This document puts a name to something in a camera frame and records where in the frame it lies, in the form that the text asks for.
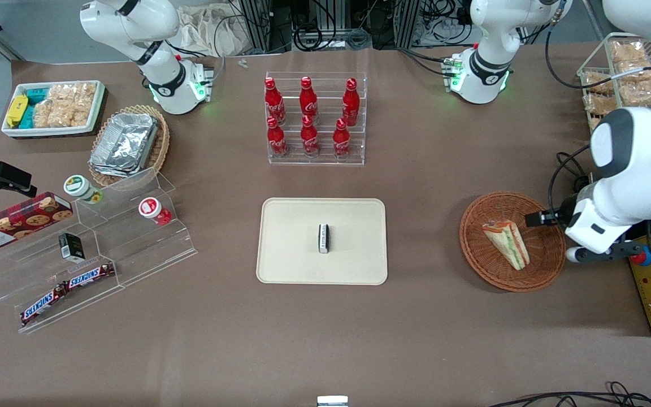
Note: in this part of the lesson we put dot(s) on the light wicker basket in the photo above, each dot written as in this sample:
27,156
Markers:
161,141

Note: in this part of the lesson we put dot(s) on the clear acrylic stepped shelf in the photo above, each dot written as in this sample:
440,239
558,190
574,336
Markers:
133,249

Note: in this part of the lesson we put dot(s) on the rice cracker pack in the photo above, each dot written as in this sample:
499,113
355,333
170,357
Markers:
42,114
63,115
85,95
63,94

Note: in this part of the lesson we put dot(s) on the small black box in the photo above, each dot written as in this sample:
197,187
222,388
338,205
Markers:
71,247

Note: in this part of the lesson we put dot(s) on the red cola bottle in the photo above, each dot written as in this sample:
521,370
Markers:
309,139
351,103
308,100
274,102
341,141
277,140

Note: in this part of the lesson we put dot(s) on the beige cloth bag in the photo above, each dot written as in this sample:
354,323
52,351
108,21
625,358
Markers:
207,28

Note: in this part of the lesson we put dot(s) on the brown wicker basket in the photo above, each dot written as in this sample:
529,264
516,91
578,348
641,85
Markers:
506,277

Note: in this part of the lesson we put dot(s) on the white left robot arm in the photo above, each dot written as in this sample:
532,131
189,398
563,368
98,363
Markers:
636,164

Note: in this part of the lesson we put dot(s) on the teal snack pack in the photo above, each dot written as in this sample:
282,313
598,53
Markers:
27,117
37,95

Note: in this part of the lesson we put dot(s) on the clear acrylic bottle rack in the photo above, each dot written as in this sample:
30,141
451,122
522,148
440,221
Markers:
315,161

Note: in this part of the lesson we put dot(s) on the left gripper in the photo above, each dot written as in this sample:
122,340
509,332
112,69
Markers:
566,213

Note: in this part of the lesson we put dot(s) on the bagged cracker pack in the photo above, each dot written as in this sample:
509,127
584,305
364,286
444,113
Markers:
599,103
594,122
642,93
628,51
636,72
598,82

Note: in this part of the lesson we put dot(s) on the beige plastic tray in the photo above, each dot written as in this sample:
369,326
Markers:
297,243

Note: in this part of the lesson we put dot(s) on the red emergency stop button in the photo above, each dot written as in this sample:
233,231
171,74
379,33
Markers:
643,258

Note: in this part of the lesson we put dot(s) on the black camera clamp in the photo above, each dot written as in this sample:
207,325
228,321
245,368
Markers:
3,176

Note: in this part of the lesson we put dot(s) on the green lid cup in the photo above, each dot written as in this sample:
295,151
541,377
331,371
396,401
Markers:
79,187

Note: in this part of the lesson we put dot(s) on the Snickers chocolate bar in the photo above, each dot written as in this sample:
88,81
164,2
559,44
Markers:
91,276
43,304

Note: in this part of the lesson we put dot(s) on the small black white pack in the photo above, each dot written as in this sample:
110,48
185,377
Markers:
324,238

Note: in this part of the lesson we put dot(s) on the white plastic bin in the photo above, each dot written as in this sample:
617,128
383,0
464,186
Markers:
54,131

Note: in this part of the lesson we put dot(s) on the small white device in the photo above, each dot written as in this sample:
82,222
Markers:
332,401

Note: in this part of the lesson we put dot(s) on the stack of foil trays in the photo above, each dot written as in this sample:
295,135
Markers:
125,144

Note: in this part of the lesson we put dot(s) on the red lid cup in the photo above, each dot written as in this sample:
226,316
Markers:
150,208

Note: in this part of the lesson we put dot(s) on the yellow snack pack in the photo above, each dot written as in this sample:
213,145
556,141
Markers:
16,110

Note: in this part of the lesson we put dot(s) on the triangular sandwich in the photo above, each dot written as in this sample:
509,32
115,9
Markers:
507,240

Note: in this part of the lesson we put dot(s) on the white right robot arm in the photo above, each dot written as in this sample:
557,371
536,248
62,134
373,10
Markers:
133,22

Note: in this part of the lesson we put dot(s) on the red tartan cookie box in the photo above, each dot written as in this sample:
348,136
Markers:
14,223

